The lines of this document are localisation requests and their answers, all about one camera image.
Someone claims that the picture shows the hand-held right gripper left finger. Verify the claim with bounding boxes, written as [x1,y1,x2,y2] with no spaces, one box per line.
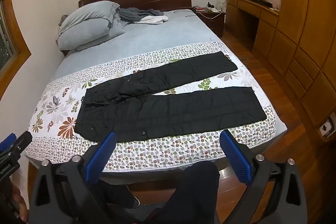
[29,132,117,224]

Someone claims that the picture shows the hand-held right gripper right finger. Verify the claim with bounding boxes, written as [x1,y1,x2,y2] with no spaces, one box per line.
[219,130,309,224]

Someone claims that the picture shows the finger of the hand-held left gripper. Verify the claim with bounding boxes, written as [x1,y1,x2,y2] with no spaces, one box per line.
[0,131,33,161]
[0,133,17,152]

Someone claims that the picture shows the person's left leg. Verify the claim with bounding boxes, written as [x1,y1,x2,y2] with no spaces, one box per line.
[98,179,137,210]

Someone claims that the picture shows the dark wooden nightstand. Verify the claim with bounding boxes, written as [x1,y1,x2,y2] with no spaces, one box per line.
[192,5,226,38]

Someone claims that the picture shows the person's right leg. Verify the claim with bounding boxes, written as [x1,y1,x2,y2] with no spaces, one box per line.
[146,161,220,224]

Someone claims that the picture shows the floral quilt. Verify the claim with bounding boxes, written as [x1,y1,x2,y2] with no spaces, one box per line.
[25,42,277,173]

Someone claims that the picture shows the grey pillow stack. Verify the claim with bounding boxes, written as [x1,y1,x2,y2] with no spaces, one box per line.
[56,0,126,52]

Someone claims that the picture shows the bed with grey sheet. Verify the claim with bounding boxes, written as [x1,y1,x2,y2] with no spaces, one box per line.
[26,7,288,185]

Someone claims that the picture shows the wooden framed window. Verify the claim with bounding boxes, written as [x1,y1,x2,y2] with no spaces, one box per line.
[0,0,31,98]

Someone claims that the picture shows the dark grey garment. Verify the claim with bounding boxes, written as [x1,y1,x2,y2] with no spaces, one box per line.
[117,7,164,24]

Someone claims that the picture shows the black pants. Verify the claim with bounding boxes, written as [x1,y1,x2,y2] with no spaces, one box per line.
[74,51,267,142]

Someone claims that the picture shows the wooden desk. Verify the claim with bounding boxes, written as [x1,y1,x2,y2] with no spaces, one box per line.
[225,0,280,62]

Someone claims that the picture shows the person's left hand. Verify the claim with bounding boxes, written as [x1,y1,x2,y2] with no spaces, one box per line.
[11,183,29,224]

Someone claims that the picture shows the white fleece garment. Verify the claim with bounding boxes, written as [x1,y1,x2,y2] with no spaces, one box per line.
[136,15,169,25]

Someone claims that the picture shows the person's leg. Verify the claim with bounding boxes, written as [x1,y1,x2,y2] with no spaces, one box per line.
[98,179,137,210]
[146,161,220,224]

